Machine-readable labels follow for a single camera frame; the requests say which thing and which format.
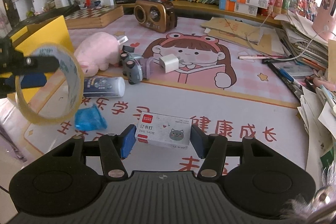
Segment blue white bottle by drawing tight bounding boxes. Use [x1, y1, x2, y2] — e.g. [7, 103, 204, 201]
[83, 76, 125, 98]

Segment pink white pen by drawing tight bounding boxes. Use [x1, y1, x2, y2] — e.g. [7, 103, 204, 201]
[238, 55, 285, 60]

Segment brown retro radio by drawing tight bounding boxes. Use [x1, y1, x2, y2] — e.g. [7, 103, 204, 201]
[134, 0, 178, 33]

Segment wooden chess box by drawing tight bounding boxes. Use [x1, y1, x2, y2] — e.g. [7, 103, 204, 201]
[64, 6, 124, 30]

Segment white usb charger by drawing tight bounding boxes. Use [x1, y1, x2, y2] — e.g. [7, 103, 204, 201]
[159, 54, 179, 73]

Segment blue bag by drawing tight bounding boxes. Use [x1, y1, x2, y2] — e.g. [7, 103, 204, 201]
[75, 105, 108, 131]

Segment white staples box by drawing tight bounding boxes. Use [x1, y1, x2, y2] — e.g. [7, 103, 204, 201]
[135, 113, 192, 149]

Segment stack of papers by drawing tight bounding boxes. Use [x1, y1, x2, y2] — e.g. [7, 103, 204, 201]
[263, 12, 335, 186]

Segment yellow tape roll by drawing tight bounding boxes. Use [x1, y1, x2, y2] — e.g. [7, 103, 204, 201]
[15, 43, 84, 125]

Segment pink cylinder holder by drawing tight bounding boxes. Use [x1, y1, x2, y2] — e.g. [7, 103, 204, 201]
[312, 0, 335, 41]

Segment black electronic keyboard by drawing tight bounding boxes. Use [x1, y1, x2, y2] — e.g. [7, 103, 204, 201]
[11, 5, 80, 32]

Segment pink cartoon desk mat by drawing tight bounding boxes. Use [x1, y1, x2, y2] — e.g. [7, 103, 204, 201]
[0, 13, 316, 183]

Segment yellow cardboard box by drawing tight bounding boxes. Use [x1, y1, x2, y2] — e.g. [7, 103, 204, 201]
[10, 15, 83, 102]

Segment grey toy car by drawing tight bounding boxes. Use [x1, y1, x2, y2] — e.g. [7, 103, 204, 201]
[120, 46, 154, 85]

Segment pink plush pig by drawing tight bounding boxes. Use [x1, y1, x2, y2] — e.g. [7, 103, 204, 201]
[74, 32, 128, 77]

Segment orange white box lower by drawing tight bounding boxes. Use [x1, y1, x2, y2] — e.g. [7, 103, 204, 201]
[219, 0, 258, 16]

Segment brown paper envelopes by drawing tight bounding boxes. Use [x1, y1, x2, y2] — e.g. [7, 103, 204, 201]
[201, 18, 285, 55]

